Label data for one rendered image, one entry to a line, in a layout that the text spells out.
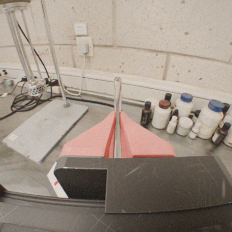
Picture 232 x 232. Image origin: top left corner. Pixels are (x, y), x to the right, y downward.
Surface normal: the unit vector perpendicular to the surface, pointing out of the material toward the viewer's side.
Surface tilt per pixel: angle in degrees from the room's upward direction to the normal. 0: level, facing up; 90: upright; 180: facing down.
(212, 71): 90
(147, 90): 90
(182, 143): 0
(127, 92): 90
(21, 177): 0
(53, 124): 0
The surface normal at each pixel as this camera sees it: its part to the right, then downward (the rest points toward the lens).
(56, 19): -0.36, 0.59
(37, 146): 0.00, -0.77
